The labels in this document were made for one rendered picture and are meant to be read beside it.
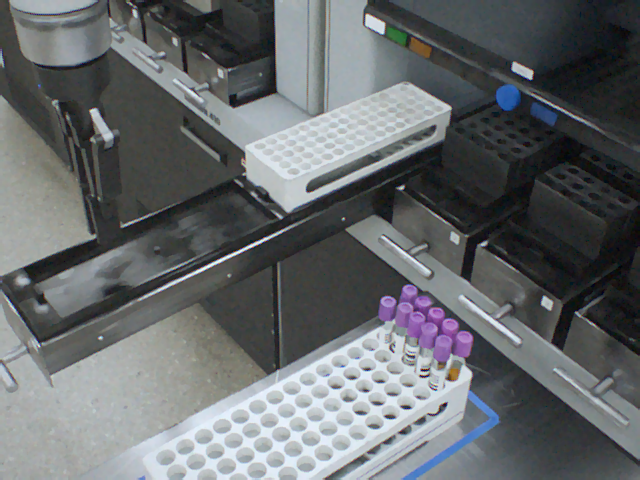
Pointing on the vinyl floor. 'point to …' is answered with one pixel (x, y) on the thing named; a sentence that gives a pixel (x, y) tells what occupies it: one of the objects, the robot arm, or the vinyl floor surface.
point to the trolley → (570, 432)
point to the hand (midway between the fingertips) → (100, 210)
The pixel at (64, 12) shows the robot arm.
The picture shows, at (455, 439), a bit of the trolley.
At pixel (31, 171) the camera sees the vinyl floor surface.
